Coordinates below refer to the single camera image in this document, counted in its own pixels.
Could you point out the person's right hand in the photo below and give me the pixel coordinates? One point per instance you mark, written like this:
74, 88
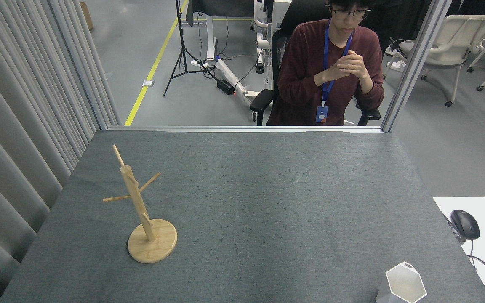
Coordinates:
345, 67

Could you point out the person's left hand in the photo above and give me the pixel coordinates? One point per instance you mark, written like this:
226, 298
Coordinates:
361, 66

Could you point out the white hexagonal cup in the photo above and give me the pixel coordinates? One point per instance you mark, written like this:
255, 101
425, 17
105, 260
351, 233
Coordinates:
404, 286

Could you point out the wooden cup rack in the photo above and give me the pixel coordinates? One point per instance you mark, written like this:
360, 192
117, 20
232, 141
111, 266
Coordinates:
152, 244

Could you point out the white power strip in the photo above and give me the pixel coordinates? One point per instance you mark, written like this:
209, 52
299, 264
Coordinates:
396, 64

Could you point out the seated person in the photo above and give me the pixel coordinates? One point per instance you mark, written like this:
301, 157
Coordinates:
305, 63

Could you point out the white wheeled stand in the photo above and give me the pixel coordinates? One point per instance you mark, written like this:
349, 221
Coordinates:
262, 42

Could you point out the black office chair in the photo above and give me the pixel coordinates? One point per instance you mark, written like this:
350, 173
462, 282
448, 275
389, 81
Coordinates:
263, 101

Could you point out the white office chair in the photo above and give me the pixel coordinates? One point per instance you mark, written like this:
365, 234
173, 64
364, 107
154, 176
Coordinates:
453, 42

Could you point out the white stand base bar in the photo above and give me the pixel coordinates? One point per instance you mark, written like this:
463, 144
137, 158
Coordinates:
230, 75

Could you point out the black cloth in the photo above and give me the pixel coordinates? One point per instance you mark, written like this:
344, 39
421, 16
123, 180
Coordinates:
221, 7

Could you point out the white desk leg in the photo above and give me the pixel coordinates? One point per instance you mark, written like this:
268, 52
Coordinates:
211, 38

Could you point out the grey felt table cover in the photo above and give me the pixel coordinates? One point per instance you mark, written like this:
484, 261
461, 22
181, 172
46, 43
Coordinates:
267, 202

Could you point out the black tripod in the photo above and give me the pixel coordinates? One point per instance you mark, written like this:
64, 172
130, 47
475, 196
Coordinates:
180, 25

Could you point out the black computer mouse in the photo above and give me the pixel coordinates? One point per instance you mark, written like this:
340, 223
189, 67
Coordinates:
465, 224

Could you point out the white floor plate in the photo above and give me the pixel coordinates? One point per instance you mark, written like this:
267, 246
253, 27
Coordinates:
147, 83

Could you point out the cardboard box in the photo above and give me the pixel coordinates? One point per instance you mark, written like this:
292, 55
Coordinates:
86, 17

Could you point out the grey curtain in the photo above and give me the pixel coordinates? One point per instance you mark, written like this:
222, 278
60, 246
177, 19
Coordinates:
15, 105

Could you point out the silver post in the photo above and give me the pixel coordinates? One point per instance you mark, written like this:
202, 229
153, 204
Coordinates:
416, 63

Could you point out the silver table rail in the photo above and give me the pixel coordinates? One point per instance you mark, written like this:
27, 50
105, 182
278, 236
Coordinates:
242, 128

